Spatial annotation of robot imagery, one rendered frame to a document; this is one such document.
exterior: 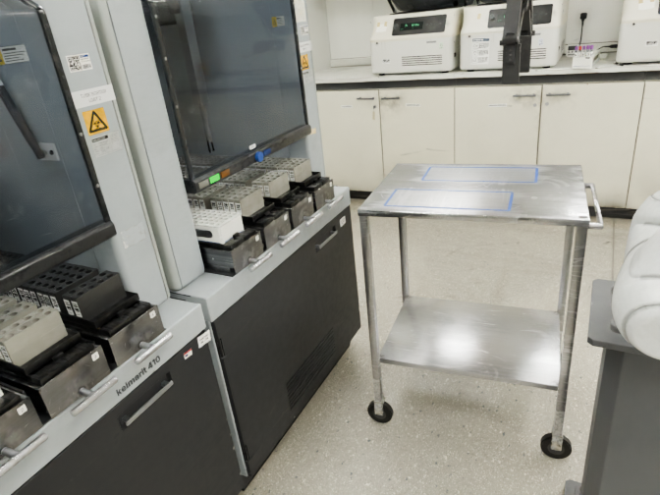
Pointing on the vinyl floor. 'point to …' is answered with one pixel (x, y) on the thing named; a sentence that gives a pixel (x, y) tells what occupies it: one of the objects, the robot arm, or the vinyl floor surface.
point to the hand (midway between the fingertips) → (516, 72)
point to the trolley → (407, 202)
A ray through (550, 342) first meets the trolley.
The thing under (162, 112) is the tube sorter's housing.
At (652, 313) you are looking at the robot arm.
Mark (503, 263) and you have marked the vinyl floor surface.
